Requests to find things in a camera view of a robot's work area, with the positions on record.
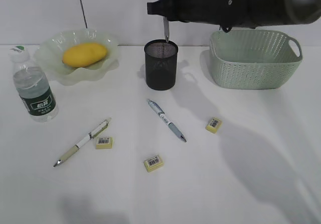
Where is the grey clear ballpoint pen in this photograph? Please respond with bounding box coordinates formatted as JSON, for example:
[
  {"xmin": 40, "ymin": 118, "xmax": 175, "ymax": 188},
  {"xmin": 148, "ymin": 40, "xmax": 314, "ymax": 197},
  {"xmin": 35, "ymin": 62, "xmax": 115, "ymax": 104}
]
[{"xmin": 163, "ymin": 17, "xmax": 170, "ymax": 43}]

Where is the yellow mango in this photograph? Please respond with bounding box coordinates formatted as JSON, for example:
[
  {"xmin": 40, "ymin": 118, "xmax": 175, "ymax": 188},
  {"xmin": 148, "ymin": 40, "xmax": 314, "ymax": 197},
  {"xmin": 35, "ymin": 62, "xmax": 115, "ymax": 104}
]
[{"xmin": 62, "ymin": 42, "xmax": 108, "ymax": 68}]

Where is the yellow eraser middle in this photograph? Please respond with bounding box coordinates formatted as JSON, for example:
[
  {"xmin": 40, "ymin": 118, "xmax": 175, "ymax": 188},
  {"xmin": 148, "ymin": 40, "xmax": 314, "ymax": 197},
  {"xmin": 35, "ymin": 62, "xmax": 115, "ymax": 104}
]
[{"xmin": 143, "ymin": 155, "xmax": 164, "ymax": 172}]

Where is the black mesh pen holder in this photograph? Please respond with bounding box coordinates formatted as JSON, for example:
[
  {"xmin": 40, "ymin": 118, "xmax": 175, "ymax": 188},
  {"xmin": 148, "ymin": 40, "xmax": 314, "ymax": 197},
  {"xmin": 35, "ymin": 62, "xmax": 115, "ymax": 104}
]
[{"xmin": 144, "ymin": 39, "xmax": 178, "ymax": 91}]

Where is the blue grey ballpoint pen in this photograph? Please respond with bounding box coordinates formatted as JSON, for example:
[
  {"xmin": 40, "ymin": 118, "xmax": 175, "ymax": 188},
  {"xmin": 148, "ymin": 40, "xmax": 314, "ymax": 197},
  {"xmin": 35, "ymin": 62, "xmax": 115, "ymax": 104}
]
[{"xmin": 146, "ymin": 99, "xmax": 187, "ymax": 143}]

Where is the green woven plastic basket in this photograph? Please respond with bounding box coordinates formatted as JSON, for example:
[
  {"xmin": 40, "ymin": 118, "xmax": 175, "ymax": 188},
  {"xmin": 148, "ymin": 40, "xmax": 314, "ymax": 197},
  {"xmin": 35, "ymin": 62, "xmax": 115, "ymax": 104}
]
[{"xmin": 209, "ymin": 30, "xmax": 303, "ymax": 90}]

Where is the black cable left wall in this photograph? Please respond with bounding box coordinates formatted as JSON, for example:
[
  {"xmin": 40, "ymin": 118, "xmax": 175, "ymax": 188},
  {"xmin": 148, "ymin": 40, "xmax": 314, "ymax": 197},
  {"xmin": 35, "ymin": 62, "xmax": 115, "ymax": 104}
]
[{"xmin": 76, "ymin": 0, "xmax": 89, "ymax": 30}]

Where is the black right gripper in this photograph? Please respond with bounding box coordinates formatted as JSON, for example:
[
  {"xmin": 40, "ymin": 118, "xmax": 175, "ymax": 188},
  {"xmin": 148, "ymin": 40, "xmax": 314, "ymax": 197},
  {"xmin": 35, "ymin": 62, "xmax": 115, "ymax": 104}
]
[{"xmin": 146, "ymin": 0, "xmax": 256, "ymax": 32}]

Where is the yellow eraser right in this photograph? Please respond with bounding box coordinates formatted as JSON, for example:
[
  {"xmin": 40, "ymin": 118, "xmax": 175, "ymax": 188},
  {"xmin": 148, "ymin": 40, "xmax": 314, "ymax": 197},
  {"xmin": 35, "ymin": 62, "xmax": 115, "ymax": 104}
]
[{"xmin": 205, "ymin": 118, "xmax": 222, "ymax": 134}]

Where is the pale green glass plate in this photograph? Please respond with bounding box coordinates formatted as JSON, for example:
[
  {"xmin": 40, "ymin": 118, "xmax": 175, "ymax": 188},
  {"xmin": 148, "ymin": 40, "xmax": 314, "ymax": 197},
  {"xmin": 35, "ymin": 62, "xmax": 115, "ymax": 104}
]
[{"xmin": 34, "ymin": 29, "xmax": 118, "ymax": 85}]

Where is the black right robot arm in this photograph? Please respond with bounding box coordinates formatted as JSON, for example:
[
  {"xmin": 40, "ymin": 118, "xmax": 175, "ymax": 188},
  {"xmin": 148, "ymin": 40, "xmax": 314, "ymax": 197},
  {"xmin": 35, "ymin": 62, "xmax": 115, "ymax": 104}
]
[{"xmin": 146, "ymin": 0, "xmax": 320, "ymax": 33}]

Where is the yellow eraser left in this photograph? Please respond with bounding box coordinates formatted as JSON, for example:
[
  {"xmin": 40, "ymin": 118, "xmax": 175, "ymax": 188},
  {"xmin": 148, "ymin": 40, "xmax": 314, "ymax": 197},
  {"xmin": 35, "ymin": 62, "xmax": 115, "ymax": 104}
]
[{"xmin": 96, "ymin": 137, "xmax": 113, "ymax": 149}]

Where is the yellow eraser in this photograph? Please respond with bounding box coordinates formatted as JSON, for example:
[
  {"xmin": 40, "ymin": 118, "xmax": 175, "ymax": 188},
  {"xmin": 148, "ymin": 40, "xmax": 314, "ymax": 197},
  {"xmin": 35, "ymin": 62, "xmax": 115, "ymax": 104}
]
[
  {"xmin": 96, "ymin": 137, "xmax": 113, "ymax": 149},
  {"xmin": 143, "ymin": 155, "xmax": 164, "ymax": 172},
  {"xmin": 205, "ymin": 118, "xmax": 222, "ymax": 134}
]

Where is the clear water bottle green label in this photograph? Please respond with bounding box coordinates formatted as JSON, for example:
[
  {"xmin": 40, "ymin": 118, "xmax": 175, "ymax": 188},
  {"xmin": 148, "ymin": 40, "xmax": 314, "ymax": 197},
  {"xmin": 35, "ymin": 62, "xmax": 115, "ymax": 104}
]
[{"xmin": 9, "ymin": 46, "xmax": 59, "ymax": 123}]

